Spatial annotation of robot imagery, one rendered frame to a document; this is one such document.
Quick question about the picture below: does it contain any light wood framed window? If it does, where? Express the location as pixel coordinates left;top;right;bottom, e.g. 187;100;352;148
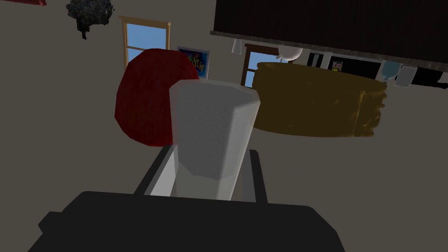
119;15;172;69

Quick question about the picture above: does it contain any blue colourful wall poster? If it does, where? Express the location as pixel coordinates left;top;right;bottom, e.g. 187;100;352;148
176;46;210;80

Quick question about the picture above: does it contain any mustard yellow sofa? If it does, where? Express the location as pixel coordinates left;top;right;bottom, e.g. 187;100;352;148
251;62;388;138

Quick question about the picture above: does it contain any dark leafy plant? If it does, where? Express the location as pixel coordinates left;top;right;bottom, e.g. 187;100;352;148
65;0;115;40

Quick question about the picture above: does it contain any dark wood framed window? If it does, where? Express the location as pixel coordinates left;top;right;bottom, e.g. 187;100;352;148
241;43;292;88

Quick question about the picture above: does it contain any dark counter with kitchenware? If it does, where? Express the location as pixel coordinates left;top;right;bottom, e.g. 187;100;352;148
210;0;448;89

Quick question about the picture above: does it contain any grey translucent glass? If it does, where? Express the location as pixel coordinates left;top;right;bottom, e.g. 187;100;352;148
169;78;261;202

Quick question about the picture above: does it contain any red round pouf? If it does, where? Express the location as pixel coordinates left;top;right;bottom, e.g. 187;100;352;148
114;48;200;147

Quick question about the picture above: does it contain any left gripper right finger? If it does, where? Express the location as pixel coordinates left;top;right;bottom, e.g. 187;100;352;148
233;149;269;204

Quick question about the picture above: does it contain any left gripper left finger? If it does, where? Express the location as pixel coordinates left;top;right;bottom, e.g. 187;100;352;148
133;145;178;198

